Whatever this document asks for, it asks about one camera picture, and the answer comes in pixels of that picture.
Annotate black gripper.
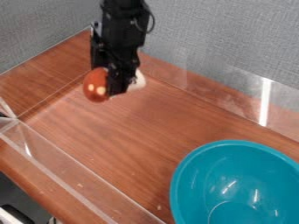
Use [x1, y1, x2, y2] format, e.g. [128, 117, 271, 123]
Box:
[89, 0, 149, 96]

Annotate red and white toy mushroom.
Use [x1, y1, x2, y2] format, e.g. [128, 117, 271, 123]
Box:
[81, 66, 147, 103]

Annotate blue plastic bowl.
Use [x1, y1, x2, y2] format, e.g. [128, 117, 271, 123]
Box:
[169, 140, 299, 224]

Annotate black cable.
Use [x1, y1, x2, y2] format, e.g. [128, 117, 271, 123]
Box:
[132, 1, 156, 35]

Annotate clear acrylic barrier wall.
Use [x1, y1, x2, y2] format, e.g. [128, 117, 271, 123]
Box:
[0, 31, 299, 224]

